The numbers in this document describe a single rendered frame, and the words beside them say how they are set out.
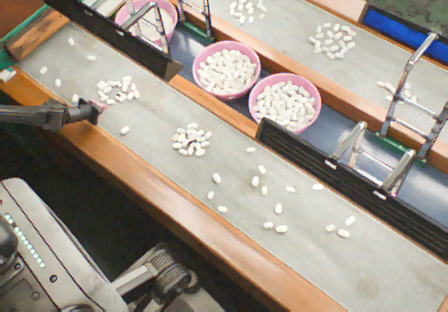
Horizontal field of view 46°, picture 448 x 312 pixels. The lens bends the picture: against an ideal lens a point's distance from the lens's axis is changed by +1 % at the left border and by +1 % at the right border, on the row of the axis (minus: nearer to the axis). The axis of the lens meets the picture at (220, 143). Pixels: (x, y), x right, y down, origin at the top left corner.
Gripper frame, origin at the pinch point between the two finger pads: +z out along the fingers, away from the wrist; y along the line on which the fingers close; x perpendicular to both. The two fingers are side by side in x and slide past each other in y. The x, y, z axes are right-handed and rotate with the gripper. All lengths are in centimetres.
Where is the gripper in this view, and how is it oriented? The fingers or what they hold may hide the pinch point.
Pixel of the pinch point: (104, 107)
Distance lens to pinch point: 201.8
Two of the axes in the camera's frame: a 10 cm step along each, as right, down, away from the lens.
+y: -7.7, -5.2, 3.6
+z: 5.3, -2.1, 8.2
